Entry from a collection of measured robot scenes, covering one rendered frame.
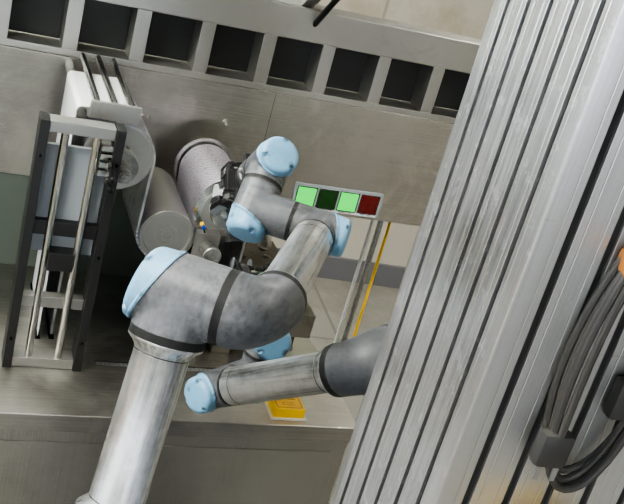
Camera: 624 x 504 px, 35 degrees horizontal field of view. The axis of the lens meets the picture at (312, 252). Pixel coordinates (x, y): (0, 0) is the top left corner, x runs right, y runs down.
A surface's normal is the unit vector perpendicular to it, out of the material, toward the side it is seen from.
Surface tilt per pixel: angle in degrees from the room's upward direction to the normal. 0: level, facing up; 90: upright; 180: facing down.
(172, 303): 72
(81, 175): 90
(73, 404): 0
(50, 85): 90
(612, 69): 90
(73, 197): 90
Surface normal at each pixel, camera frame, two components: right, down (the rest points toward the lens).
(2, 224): 0.28, 0.45
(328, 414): 0.25, -0.89
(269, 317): 0.61, 0.14
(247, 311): 0.34, -0.03
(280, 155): 0.38, -0.23
